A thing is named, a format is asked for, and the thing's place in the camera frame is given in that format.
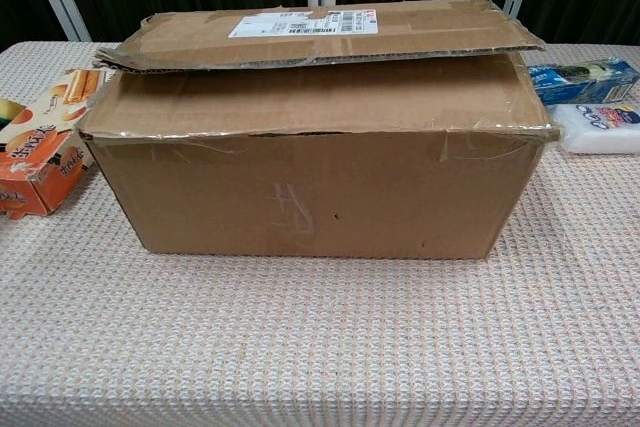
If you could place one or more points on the brown cardboard shipping box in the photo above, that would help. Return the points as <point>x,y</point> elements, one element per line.
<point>320,197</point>

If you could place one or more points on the orange biscuit box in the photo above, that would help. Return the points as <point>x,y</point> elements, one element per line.
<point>45,147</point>

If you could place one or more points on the beige waffle tablecloth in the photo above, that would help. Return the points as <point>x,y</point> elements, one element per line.
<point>320,337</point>

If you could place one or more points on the white tissue pack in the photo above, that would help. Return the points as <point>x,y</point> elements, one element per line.
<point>600,129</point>

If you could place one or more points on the blue Oreo cookie pack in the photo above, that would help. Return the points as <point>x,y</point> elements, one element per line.
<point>580,82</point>

